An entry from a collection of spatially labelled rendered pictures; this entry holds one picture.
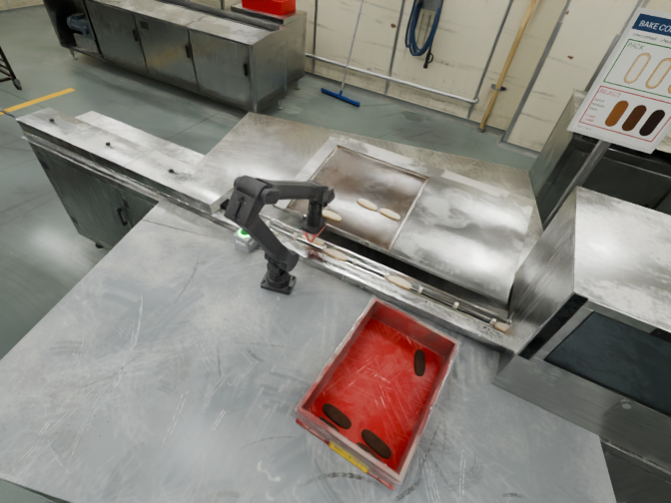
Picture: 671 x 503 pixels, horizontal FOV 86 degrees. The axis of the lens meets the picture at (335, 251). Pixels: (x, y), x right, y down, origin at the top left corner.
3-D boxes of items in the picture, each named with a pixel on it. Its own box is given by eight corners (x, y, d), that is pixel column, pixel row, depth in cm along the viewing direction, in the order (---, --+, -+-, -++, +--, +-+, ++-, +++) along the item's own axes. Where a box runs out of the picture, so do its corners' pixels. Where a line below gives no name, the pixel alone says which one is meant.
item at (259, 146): (180, 324, 214) (141, 219, 156) (256, 209, 296) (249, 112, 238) (485, 408, 197) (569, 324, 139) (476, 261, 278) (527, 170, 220)
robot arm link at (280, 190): (231, 192, 99) (262, 208, 95) (236, 172, 97) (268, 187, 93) (306, 192, 137) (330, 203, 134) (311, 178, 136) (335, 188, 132)
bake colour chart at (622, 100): (566, 130, 156) (638, 7, 124) (566, 129, 157) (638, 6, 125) (650, 154, 147) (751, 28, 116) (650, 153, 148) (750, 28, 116)
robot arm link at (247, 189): (211, 210, 94) (241, 226, 91) (240, 169, 97) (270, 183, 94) (269, 262, 136) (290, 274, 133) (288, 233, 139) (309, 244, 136)
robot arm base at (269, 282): (259, 287, 137) (290, 295, 136) (258, 273, 131) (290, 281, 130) (268, 271, 143) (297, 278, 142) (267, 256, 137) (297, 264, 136)
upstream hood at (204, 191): (22, 132, 190) (14, 116, 184) (55, 120, 202) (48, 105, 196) (212, 218, 158) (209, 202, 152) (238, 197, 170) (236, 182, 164)
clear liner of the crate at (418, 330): (290, 422, 103) (290, 409, 96) (368, 308, 134) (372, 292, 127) (394, 498, 93) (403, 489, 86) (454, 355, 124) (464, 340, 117)
